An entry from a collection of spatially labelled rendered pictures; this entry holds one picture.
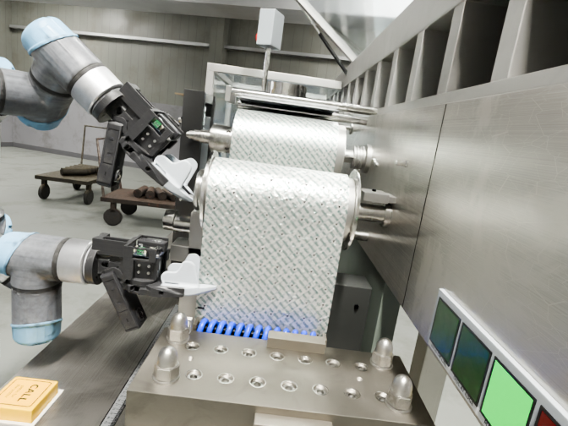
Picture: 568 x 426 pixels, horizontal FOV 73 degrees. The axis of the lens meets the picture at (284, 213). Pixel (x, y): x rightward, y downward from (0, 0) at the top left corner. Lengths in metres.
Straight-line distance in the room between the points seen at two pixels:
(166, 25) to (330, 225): 9.44
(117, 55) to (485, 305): 10.30
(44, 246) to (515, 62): 0.70
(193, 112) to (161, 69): 8.86
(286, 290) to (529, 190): 0.43
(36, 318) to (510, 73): 0.76
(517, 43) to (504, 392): 0.33
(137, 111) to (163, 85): 9.08
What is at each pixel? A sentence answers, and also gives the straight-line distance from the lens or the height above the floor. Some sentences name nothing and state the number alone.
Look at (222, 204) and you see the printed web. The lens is 0.64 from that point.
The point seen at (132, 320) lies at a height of 1.03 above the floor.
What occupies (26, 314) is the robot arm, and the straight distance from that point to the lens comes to 0.79.
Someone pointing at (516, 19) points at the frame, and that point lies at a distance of 0.49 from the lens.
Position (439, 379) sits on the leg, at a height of 0.88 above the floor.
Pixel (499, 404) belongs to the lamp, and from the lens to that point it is 0.39.
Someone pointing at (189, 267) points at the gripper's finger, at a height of 1.13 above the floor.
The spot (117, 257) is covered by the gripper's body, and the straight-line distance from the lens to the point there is 0.71.
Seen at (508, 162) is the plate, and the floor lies 1.37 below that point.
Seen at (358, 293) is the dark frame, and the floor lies 1.09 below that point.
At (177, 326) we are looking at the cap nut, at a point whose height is 1.06.
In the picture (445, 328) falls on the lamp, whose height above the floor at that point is 1.19.
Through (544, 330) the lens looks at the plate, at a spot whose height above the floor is 1.26.
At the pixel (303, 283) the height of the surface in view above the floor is 1.12.
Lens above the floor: 1.37
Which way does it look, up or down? 12 degrees down
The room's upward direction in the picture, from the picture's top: 8 degrees clockwise
